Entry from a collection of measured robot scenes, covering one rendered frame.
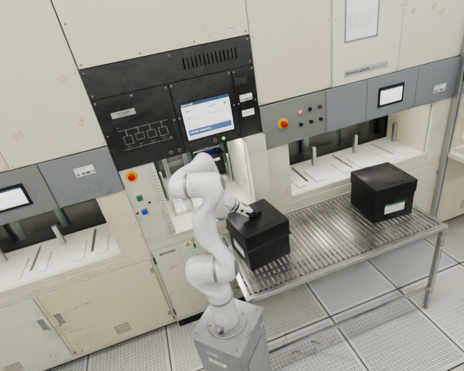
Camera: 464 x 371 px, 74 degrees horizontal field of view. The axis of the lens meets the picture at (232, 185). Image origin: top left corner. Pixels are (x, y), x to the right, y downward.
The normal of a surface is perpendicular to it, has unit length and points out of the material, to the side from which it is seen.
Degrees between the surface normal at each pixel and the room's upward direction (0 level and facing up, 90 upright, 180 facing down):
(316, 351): 0
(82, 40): 92
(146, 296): 90
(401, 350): 0
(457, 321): 0
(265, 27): 90
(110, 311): 90
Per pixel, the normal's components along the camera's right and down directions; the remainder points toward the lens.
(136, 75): 0.29, 0.44
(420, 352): -0.16, -0.86
